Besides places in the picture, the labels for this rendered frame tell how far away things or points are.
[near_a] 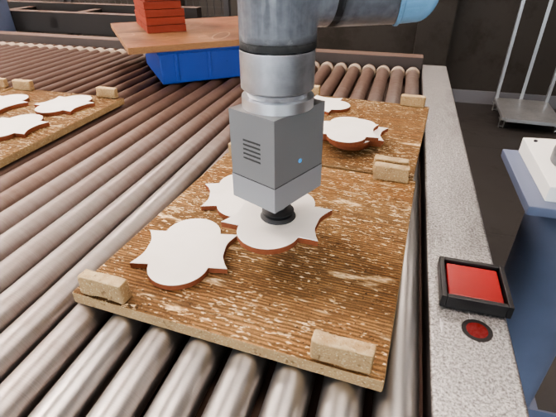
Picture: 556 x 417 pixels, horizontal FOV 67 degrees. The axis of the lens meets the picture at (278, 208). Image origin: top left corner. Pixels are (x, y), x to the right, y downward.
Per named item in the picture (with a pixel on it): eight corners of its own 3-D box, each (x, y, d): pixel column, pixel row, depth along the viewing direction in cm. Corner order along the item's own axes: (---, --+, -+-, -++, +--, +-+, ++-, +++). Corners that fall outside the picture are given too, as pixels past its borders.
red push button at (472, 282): (494, 279, 52) (496, 270, 52) (501, 313, 48) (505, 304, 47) (443, 270, 54) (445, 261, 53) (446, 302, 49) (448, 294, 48)
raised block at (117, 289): (134, 295, 47) (130, 277, 46) (123, 307, 45) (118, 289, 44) (90, 283, 49) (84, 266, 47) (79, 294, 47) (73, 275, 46)
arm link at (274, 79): (222, 48, 40) (277, 36, 46) (225, 95, 43) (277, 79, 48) (281, 59, 36) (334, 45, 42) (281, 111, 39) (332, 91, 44)
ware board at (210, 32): (240, 20, 171) (240, 16, 170) (293, 40, 132) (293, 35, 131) (111, 28, 153) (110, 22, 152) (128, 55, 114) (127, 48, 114)
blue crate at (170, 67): (227, 56, 160) (226, 28, 154) (258, 75, 136) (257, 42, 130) (145, 64, 149) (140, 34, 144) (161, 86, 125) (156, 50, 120)
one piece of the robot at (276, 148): (265, 52, 48) (266, 178, 57) (205, 66, 43) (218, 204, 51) (335, 65, 43) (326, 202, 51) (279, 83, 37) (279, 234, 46)
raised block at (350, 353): (373, 362, 39) (377, 342, 38) (371, 378, 38) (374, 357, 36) (313, 346, 41) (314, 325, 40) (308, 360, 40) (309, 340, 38)
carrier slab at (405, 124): (428, 112, 104) (429, 107, 104) (411, 186, 72) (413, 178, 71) (295, 98, 115) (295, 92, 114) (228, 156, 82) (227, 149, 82)
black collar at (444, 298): (500, 275, 53) (503, 266, 52) (510, 319, 47) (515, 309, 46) (436, 266, 55) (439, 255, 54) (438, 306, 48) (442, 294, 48)
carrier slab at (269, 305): (414, 189, 71) (415, 180, 70) (381, 393, 38) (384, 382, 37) (227, 160, 81) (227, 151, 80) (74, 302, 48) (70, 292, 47)
